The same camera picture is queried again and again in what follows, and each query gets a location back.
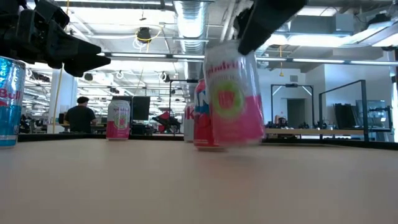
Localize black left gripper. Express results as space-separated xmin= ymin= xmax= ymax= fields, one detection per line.
xmin=0 ymin=0 xmax=111 ymax=78

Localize blue silver Red Bull can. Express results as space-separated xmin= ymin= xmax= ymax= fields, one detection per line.
xmin=0 ymin=55 xmax=27 ymax=147

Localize red Fanta can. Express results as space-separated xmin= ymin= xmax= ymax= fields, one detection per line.
xmin=193 ymin=79 xmax=218 ymax=152

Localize silver Diet Coke can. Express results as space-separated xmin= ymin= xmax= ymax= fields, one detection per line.
xmin=183 ymin=102 xmax=197 ymax=143

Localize person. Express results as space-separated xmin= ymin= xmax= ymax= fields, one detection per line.
xmin=64 ymin=96 xmax=97 ymax=134

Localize long ceiling light bar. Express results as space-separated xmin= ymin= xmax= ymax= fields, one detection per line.
xmin=104 ymin=52 xmax=398 ymax=67

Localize red black machine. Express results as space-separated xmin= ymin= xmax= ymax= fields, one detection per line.
xmin=151 ymin=111 xmax=182 ymax=133

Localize black panel stack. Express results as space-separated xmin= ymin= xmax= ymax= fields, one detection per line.
xmin=334 ymin=103 xmax=358 ymax=129

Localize silver round ceiling duct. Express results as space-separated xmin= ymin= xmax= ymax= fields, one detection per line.
xmin=172 ymin=0 xmax=216 ymax=82

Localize grey rectangular ceiling duct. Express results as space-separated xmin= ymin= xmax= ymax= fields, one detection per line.
xmin=289 ymin=14 xmax=355 ymax=35

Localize black background door frame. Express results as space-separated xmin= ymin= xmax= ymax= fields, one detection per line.
xmin=271 ymin=83 xmax=314 ymax=128

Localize black overhead camera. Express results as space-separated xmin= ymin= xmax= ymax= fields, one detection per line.
xmin=136 ymin=26 xmax=154 ymax=44

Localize black aluminium table frame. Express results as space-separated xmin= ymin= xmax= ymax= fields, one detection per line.
xmin=17 ymin=133 xmax=398 ymax=151

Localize wooden shelf with black frame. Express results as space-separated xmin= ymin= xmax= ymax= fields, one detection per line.
xmin=264 ymin=80 xmax=369 ymax=142

